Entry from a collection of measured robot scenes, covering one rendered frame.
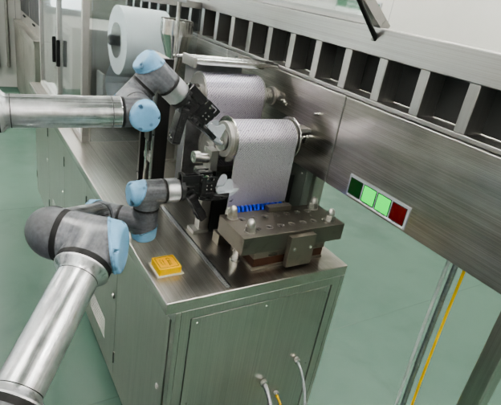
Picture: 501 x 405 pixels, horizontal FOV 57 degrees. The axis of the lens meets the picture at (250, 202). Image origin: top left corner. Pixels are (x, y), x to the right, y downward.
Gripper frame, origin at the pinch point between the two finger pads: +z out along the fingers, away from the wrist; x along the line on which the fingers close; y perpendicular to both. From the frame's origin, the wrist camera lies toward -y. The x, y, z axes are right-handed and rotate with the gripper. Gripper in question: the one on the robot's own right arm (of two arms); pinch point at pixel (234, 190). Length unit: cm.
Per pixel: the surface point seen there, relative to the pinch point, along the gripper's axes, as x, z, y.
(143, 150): 47.3, -14.5, -3.0
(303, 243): -21.9, 15.1, -9.9
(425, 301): 26, 180, -109
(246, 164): -0.2, 2.9, 9.4
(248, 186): -0.2, 5.2, 1.5
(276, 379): -26, 15, -65
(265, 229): -16.4, 3.3, -6.1
